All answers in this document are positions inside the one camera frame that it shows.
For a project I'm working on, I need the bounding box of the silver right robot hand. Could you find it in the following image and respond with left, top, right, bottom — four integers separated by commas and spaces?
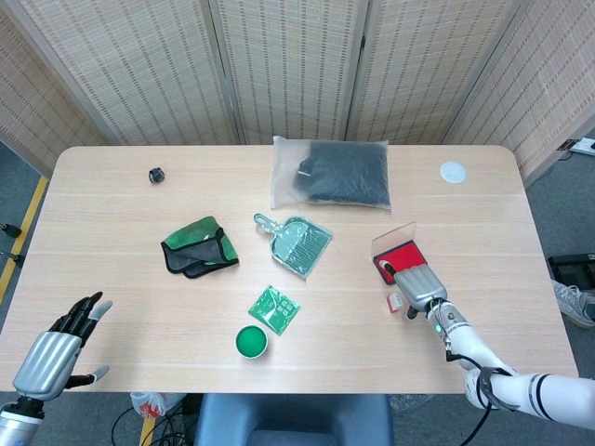
380, 260, 449, 321

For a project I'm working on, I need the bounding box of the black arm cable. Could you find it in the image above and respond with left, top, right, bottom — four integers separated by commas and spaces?
443, 341, 520, 446

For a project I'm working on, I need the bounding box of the green tea sachet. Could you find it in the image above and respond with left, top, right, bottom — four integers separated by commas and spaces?
247, 284, 302, 337

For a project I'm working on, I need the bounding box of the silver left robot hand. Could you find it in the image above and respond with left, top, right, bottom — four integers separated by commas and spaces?
12, 291, 114, 400

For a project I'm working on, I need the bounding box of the red ink pad clear lid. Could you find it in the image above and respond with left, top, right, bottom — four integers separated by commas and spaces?
370, 221, 428, 285

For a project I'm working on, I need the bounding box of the white paper cup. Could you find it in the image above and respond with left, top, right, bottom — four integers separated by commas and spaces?
234, 323, 271, 361

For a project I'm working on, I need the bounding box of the white power strip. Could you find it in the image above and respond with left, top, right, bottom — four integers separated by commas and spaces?
557, 138, 595, 156

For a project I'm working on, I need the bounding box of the plastic bag of black material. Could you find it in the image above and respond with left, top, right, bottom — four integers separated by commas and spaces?
270, 135, 393, 213

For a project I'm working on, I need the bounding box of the black floor box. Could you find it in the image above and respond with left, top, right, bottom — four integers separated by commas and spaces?
547, 253, 595, 281

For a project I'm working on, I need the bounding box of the grey sneaker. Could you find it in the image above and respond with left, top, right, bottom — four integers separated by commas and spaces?
551, 282, 595, 329

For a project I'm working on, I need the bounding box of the packaged mini dustpan brush set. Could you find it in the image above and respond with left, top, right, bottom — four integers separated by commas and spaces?
253, 212, 334, 282

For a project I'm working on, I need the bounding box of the green grey microfiber cloth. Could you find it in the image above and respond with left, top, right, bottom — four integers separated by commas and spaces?
160, 215, 240, 280

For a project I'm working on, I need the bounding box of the blue grey chair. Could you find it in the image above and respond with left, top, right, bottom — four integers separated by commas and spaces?
192, 393, 395, 446

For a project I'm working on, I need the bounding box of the woven folding screen panel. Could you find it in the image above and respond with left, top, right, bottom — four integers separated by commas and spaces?
206, 0, 371, 146
0, 8, 108, 177
346, 0, 520, 146
8, 0, 245, 146
443, 0, 595, 187

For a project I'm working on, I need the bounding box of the red white plastic bag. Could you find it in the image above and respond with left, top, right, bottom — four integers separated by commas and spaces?
129, 391, 185, 419

